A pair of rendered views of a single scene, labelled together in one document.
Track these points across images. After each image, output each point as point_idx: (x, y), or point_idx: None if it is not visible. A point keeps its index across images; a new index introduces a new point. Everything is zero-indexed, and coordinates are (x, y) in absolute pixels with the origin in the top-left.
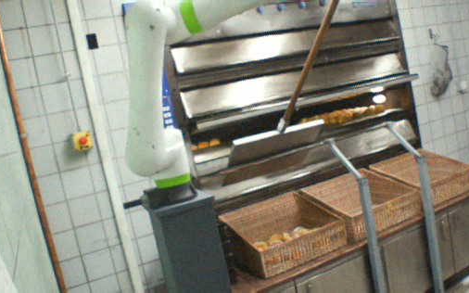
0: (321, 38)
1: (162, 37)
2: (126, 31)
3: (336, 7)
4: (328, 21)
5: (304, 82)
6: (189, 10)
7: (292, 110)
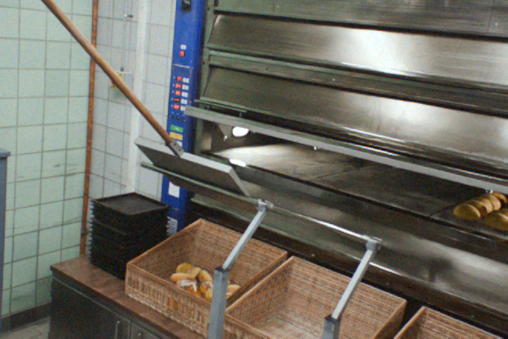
0: (91, 58)
1: None
2: None
3: (66, 27)
4: (76, 40)
5: (133, 104)
6: None
7: (159, 133)
